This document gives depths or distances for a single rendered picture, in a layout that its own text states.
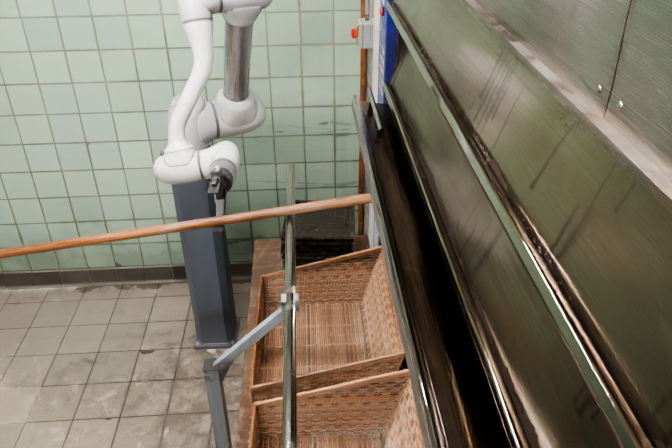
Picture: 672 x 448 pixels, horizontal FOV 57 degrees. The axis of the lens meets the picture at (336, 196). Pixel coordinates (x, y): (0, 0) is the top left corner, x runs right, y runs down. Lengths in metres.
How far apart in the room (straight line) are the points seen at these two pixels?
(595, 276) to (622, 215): 0.07
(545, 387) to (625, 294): 0.28
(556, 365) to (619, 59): 0.41
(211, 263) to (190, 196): 0.35
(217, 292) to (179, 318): 0.48
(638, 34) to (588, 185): 0.18
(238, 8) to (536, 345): 1.57
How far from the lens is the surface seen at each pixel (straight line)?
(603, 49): 0.74
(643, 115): 0.67
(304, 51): 2.93
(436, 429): 0.96
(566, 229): 0.77
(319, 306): 2.42
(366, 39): 2.57
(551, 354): 0.91
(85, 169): 3.34
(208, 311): 3.01
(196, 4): 2.12
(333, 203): 1.83
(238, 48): 2.31
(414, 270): 1.27
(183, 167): 2.13
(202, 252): 2.80
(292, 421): 1.29
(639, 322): 0.65
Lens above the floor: 2.18
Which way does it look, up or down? 31 degrees down
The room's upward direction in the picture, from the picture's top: 1 degrees counter-clockwise
